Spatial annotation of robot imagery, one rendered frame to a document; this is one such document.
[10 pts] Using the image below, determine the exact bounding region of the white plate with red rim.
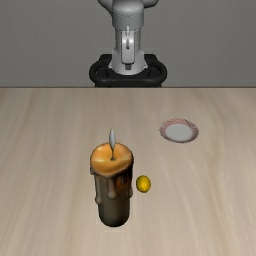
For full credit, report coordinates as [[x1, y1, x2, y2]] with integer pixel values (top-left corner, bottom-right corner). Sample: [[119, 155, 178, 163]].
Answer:
[[158, 117, 200, 144]]

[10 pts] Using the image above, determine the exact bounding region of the yellow lemon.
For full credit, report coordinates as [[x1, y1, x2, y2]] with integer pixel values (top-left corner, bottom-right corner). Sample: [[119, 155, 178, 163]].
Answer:
[[135, 174, 152, 194]]

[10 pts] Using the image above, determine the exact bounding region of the brown candle with orange top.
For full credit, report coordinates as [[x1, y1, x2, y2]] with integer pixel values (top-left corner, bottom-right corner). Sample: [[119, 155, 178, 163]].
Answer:
[[89, 128, 136, 228]]

